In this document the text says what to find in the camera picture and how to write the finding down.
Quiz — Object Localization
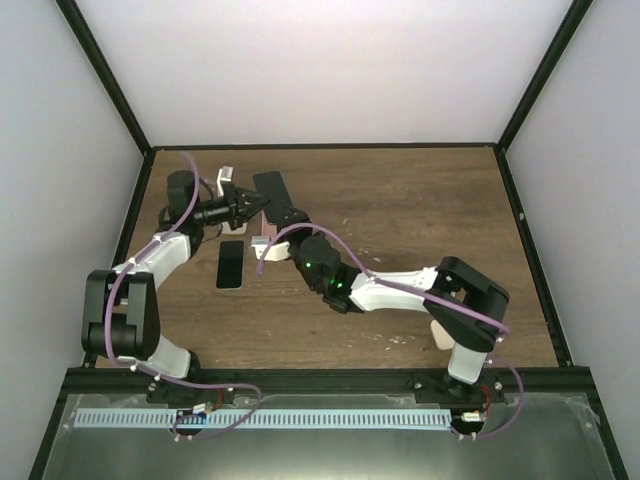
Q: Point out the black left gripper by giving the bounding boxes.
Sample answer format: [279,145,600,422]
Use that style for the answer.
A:
[193,184,270,231]

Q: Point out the white phone case with ring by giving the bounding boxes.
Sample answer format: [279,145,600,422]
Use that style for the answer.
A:
[221,222,247,235]

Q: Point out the black screen smartphone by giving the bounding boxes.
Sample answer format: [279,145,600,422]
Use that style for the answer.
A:
[253,171,293,225]
[216,240,245,290]

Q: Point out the pink phone case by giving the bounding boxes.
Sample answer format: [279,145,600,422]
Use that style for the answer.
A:
[261,211,278,243]

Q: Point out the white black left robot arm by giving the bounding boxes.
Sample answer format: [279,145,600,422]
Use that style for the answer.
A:
[81,170,269,404]

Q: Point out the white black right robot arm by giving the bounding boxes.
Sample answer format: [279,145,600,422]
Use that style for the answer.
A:
[268,202,510,403]

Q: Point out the beige phone case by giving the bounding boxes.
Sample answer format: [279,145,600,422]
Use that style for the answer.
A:
[430,320,455,351]

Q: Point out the grey metal plate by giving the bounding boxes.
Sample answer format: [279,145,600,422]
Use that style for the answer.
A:
[44,393,613,479]

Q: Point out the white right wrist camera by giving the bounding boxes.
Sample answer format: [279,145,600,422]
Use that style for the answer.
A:
[250,236,290,262]

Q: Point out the black aluminium frame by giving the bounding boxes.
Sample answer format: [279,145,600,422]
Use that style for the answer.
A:
[30,1,628,479]

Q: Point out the light blue slotted cable duct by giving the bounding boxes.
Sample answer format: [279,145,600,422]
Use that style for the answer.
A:
[73,408,452,431]

